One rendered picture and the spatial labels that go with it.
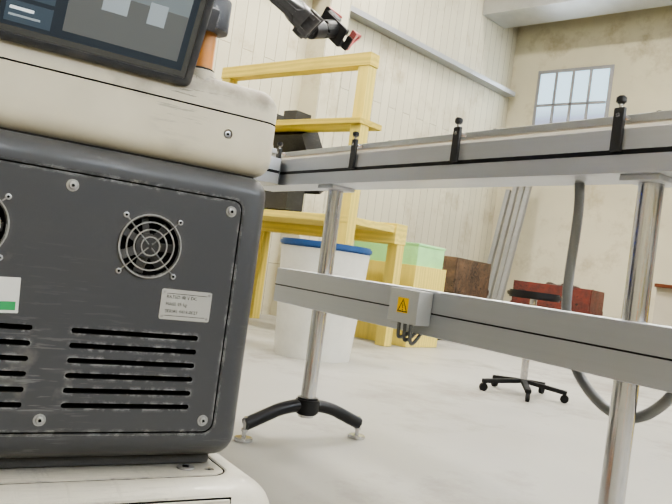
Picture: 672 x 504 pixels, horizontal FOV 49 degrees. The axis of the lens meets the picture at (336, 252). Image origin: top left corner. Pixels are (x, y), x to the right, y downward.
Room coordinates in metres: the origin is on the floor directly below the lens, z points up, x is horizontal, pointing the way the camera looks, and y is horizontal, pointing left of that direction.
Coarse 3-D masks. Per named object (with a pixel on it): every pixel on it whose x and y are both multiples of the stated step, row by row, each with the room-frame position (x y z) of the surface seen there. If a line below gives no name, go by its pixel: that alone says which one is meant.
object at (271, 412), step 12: (300, 396) 2.43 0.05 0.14; (264, 408) 2.35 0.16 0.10; (276, 408) 2.35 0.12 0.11; (288, 408) 2.37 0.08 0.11; (300, 408) 2.40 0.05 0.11; (312, 408) 2.40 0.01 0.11; (324, 408) 2.45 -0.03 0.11; (336, 408) 2.48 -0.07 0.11; (252, 420) 2.31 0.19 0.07; (264, 420) 2.33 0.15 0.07; (348, 420) 2.51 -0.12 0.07; (360, 420) 2.54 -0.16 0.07
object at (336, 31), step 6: (324, 18) 2.32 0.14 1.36; (330, 18) 2.30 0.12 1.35; (330, 24) 2.26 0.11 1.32; (336, 24) 2.28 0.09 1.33; (330, 30) 2.26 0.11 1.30; (336, 30) 2.29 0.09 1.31; (342, 30) 2.29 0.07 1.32; (348, 30) 2.29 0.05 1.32; (330, 36) 2.28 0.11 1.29; (336, 36) 2.31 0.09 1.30; (342, 36) 2.29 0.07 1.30; (336, 42) 2.31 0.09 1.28; (342, 42) 2.31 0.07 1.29
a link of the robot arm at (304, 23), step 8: (272, 0) 2.03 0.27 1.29; (280, 0) 2.04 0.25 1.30; (288, 0) 2.06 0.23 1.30; (296, 0) 2.11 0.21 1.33; (280, 8) 2.07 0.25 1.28; (288, 8) 2.08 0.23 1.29; (296, 8) 2.09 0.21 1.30; (304, 8) 2.11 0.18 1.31; (288, 16) 2.10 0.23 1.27; (296, 16) 2.11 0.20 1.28; (304, 16) 2.13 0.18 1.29; (312, 16) 2.14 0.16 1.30; (296, 24) 2.13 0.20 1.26; (304, 24) 2.16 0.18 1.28; (312, 24) 2.16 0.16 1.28; (304, 32) 2.17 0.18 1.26
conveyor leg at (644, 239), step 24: (648, 192) 1.46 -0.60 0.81; (648, 216) 1.46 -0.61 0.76; (648, 240) 1.46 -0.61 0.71; (648, 264) 1.46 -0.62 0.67; (648, 288) 1.46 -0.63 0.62; (624, 312) 1.48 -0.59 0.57; (648, 312) 1.47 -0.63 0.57; (624, 384) 1.46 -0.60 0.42; (624, 408) 1.46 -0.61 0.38; (624, 432) 1.46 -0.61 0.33; (624, 456) 1.46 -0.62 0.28; (624, 480) 1.46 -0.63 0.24
